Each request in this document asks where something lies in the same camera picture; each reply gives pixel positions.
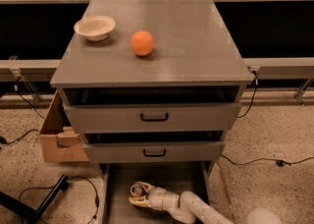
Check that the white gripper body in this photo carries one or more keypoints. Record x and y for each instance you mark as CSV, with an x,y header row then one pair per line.
x,y
155,198

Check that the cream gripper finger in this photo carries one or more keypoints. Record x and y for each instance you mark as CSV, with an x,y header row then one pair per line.
x,y
141,202
146,187

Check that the orange soda can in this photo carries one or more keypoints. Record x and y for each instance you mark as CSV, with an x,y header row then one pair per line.
x,y
136,191

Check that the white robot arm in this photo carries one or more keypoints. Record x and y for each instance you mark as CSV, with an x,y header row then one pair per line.
x,y
186,207

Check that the grey bottom drawer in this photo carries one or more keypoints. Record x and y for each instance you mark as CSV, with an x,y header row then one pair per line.
x,y
175,177

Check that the grey drawer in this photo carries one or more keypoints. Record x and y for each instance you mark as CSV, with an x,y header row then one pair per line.
x,y
175,177
154,151
141,119

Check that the grey middle drawer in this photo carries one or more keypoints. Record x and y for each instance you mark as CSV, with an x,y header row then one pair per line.
x,y
154,151

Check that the grey top drawer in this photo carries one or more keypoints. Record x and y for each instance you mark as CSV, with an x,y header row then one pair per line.
x,y
141,119

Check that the grey drawer cabinet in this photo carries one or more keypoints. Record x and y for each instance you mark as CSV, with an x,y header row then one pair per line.
x,y
194,61

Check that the cardboard box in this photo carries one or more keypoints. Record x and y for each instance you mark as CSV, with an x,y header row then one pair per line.
x,y
59,142

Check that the black stand leg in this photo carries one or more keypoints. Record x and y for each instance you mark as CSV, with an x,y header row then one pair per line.
x,y
31,210

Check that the orange fruit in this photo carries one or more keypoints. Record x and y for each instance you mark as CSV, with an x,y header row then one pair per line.
x,y
142,43

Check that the white paper bowl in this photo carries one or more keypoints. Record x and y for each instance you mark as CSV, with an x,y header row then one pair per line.
x,y
95,28

